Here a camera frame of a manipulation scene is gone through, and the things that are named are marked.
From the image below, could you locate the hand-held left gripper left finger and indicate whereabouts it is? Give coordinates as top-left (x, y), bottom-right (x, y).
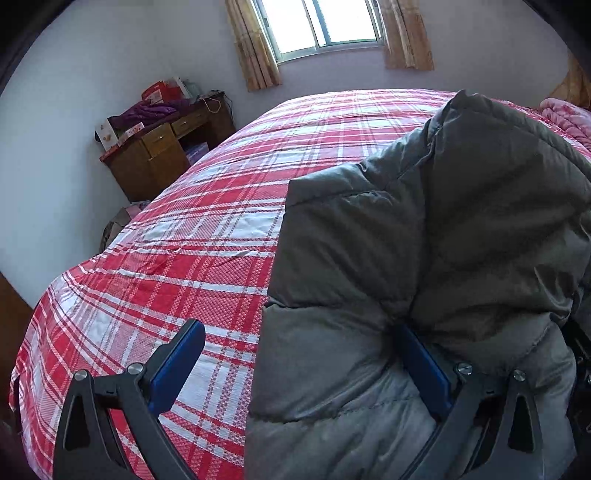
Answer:
top-left (52, 318), bottom-right (206, 480)

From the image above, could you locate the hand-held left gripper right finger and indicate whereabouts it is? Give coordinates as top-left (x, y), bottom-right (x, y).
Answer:
top-left (397, 323), bottom-right (544, 480)

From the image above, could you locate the grey padded jacket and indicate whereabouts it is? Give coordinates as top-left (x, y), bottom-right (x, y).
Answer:
top-left (244, 89), bottom-right (591, 480)

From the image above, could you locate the pile of clothes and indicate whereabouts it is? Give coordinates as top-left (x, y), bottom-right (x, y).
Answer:
top-left (99, 200), bottom-right (151, 252)

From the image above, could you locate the bed with red plaid sheet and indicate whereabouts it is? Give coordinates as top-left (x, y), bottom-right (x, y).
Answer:
top-left (8, 89), bottom-right (591, 480)

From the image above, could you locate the wooden door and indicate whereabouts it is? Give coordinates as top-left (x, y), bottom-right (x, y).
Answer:
top-left (0, 272), bottom-right (37, 416)

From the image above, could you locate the wooden desk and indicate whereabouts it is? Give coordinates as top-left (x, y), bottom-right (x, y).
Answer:
top-left (99, 99), bottom-right (237, 203)

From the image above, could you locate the white printed box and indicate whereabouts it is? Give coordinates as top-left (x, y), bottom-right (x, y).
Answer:
top-left (95, 117), bottom-right (144, 152)

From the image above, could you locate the pink floral pillow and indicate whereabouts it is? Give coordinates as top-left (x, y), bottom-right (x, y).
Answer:
top-left (538, 97), bottom-right (591, 153)

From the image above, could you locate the purple cloth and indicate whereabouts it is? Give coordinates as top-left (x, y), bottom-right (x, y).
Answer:
top-left (107, 99), bottom-right (195, 130)

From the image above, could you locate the red box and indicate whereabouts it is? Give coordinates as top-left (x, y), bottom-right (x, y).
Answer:
top-left (141, 80), bottom-right (183, 104)

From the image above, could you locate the beige patterned curtain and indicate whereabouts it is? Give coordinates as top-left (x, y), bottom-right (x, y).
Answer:
top-left (225, 0), bottom-right (283, 92)
top-left (373, 0), bottom-right (435, 71)

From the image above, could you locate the window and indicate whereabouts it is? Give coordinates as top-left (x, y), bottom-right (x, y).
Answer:
top-left (252, 0), bottom-right (386, 64)

